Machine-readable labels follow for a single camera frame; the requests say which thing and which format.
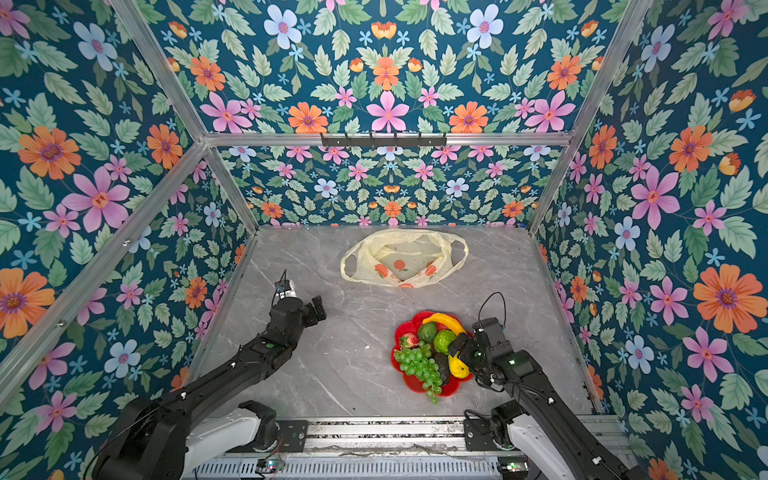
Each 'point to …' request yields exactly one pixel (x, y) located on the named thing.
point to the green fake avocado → (427, 331)
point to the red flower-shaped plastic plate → (413, 327)
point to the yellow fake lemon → (457, 367)
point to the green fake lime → (442, 339)
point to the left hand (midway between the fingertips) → (310, 293)
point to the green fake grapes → (418, 361)
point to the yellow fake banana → (449, 321)
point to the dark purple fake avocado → (443, 363)
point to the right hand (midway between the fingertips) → (455, 353)
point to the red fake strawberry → (410, 340)
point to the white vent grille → (359, 468)
